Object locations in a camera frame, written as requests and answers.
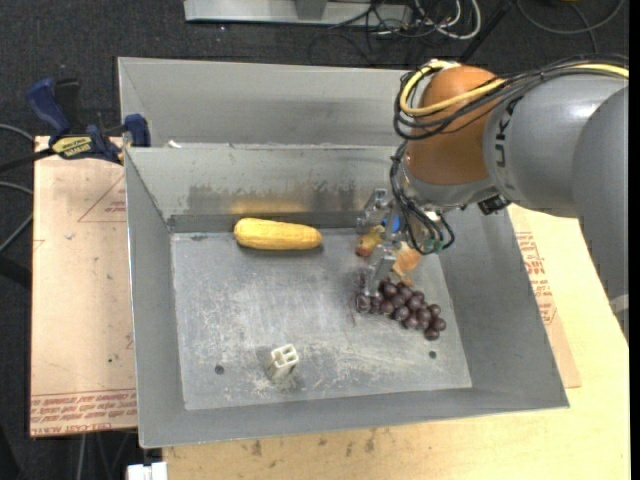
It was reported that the white plastic connector block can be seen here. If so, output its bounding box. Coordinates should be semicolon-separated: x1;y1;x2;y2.
263;343;300;382

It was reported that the grey metal bin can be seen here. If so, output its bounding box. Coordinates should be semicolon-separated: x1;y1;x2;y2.
117;56;571;449

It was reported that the dark purple grape bunch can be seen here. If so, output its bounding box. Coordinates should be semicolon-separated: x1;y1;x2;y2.
355;277;448;342

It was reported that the black cylinder on white bracket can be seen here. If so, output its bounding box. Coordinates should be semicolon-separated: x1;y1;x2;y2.
477;193;512;215

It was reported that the yellow corn cob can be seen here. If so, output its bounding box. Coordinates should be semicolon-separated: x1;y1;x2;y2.
233;217;324;252

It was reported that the brown cardboard board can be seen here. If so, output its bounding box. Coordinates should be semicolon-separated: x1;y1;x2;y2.
29;135;584;439

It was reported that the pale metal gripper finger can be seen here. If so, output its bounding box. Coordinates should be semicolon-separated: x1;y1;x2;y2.
356;275;381;314

